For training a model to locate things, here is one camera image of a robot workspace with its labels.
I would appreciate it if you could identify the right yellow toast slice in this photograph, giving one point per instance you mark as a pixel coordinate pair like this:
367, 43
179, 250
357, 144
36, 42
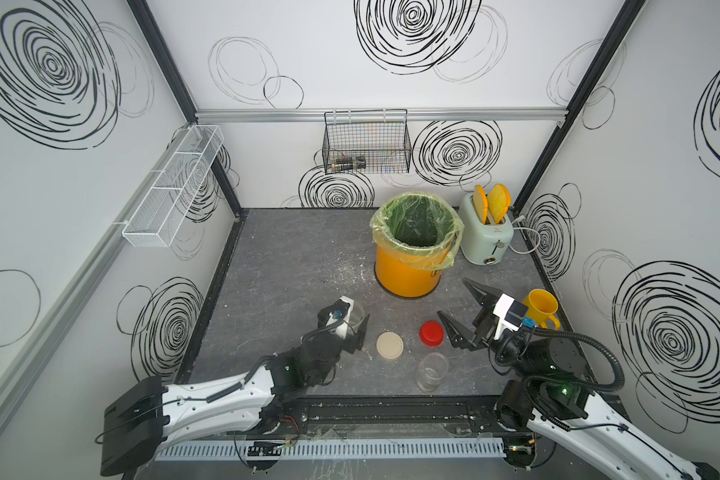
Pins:
499, 202

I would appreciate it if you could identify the white wire wall shelf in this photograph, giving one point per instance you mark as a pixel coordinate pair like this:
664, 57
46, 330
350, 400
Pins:
182, 190

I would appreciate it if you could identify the beige lidded oatmeal jar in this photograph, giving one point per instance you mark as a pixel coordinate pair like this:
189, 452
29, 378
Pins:
355, 320

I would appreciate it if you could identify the green plastic bin liner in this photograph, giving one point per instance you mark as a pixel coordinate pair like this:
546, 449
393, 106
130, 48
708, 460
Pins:
419, 229

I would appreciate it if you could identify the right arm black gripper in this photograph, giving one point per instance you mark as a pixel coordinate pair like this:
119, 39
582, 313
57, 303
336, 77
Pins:
467, 340

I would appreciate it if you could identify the dark item in basket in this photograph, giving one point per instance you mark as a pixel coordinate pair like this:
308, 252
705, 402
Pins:
349, 164

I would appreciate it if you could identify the black wire wall basket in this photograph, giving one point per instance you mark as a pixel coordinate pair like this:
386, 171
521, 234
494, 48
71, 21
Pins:
381, 136

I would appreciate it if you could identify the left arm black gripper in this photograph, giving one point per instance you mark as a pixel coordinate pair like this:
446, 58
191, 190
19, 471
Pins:
357, 340

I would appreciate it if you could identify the orange trash bin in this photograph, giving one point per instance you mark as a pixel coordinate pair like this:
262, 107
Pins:
408, 275

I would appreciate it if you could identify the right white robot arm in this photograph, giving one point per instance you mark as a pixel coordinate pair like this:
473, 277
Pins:
557, 389

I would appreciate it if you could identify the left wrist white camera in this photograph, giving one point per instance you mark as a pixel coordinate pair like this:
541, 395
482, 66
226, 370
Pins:
339, 326

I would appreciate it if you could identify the beige jar lid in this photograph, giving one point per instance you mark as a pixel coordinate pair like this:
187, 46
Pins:
390, 345

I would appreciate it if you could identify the clear jar with oatmeal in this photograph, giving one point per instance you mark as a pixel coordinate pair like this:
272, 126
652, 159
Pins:
431, 372

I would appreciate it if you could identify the left yellow toast slice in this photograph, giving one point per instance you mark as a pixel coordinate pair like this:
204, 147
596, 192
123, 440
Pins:
480, 204

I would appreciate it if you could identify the yellow toast slice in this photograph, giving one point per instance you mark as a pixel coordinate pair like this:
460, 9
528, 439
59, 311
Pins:
499, 202
480, 204

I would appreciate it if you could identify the mint green toaster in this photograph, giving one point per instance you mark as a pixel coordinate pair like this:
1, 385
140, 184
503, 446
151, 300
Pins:
483, 244

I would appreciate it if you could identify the red jar lid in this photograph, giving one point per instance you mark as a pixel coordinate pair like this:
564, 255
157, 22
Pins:
431, 334

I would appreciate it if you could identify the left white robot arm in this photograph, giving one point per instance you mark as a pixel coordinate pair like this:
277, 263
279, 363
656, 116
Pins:
152, 415

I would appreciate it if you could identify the yellow mug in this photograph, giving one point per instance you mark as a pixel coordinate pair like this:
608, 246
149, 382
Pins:
542, 309

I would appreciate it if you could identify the white slotted cable duct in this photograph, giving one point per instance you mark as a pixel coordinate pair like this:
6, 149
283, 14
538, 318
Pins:
336, 449

